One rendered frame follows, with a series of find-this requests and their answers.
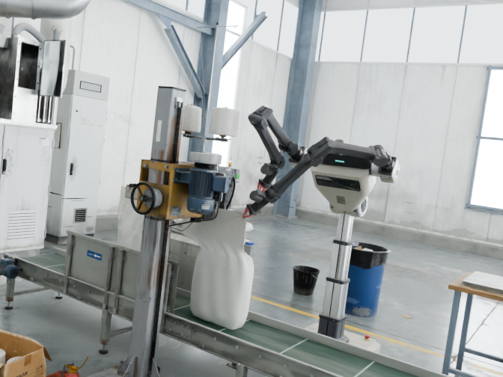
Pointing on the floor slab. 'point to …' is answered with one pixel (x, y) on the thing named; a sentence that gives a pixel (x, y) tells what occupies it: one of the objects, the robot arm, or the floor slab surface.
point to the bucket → (305, 279)
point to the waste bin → (365, 279)
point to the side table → (464, 327)
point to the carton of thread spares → (28, 368)
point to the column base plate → (126, 369)
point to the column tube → (154, 235)
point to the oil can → (72, 369)
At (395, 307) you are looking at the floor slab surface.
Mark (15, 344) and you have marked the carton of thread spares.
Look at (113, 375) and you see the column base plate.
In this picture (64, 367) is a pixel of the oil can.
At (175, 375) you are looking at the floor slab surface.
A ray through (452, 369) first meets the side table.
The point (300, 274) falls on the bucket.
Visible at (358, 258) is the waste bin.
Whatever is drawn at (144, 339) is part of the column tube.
